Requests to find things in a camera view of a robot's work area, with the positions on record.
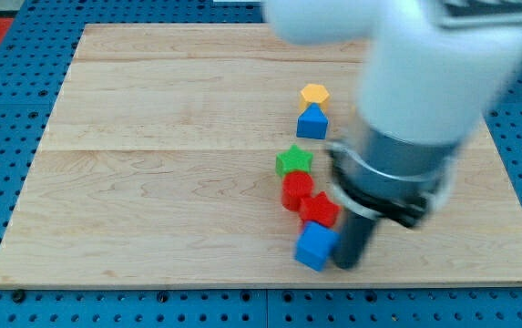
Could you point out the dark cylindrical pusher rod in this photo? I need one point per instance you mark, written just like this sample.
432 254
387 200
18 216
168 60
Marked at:
354 235

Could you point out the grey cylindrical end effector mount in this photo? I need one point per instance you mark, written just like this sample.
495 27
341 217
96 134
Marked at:
376 175

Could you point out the blue cube block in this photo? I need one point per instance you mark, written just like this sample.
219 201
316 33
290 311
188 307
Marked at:
314 245

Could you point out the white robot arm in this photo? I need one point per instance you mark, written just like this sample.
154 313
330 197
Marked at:
435 68

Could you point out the red star block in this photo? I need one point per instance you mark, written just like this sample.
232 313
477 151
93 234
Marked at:
319 209

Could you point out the green star block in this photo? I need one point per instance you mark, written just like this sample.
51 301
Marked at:
293 159

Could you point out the red cylinder block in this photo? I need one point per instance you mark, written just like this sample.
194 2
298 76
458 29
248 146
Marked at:
296 186

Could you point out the blue triangle block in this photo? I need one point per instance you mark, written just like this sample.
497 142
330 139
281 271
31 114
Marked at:
312 123

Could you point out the yellow hexagon block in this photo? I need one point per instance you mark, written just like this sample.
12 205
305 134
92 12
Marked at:
314 94

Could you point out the wooden board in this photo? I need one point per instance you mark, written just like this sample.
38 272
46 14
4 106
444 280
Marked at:
156 171

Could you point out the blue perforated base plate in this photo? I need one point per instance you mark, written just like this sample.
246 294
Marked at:
34 58

